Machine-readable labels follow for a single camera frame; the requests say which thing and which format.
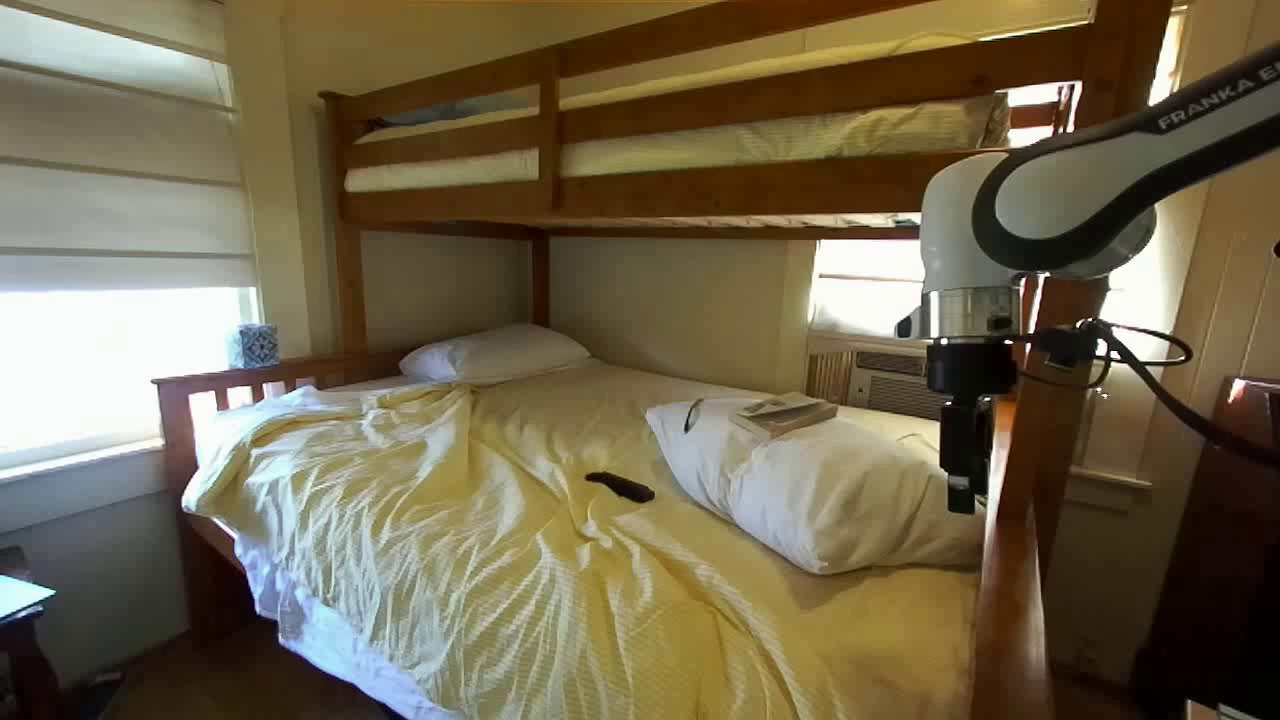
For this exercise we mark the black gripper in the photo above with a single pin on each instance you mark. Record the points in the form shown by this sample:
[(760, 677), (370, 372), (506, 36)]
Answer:
[(966, 380)]

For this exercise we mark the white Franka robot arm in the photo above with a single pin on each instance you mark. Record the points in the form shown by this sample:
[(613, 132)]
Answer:
[(1069, 205)]

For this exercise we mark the large white pillow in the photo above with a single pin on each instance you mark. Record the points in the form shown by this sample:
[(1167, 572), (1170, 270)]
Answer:
[(828, 499)]

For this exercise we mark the small white far pillow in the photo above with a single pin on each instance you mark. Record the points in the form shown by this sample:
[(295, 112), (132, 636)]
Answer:
[(495, 354)]

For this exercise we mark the window air conditioner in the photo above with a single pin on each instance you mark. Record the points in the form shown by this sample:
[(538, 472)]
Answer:
[(888, 380)]

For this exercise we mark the upper bunk mattress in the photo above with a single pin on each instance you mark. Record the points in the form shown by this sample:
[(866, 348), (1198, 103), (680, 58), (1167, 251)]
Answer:
[(909, 129)]

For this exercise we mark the black remote control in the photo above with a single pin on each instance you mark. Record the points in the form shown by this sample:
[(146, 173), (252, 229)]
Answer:
[(620, 484)]

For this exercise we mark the dark wooden cabinet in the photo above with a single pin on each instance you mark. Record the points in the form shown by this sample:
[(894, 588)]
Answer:
[(1216, 623)]

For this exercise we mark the yellow bed sheet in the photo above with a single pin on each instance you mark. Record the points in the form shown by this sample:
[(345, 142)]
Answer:
[(441, 548)]

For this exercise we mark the white window blind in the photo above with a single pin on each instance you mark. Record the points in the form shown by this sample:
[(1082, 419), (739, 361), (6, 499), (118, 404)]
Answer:
[(118, 158)]

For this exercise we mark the dark side table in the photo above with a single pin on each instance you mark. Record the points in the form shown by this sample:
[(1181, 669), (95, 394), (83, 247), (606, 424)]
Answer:
[(23, 605)]

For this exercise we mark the wooden bunk bed frame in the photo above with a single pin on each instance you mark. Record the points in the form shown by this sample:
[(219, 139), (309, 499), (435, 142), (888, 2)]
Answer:
[(1110, 53)]

